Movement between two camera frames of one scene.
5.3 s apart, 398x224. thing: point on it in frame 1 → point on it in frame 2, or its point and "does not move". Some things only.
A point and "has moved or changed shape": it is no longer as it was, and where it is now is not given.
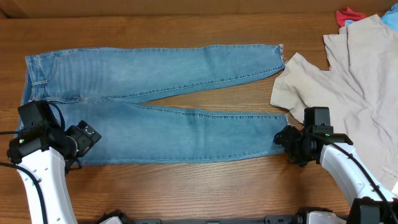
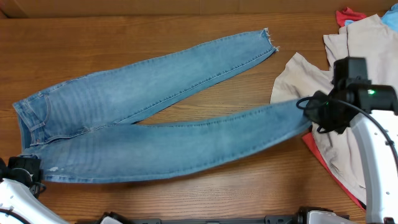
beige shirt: [360, 91] does not move
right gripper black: [285, 139] → [311, 113]
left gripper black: [86, 138] → [30, 167]
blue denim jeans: [102, 88] has moved or changed shape
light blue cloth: [390, 18] does not move
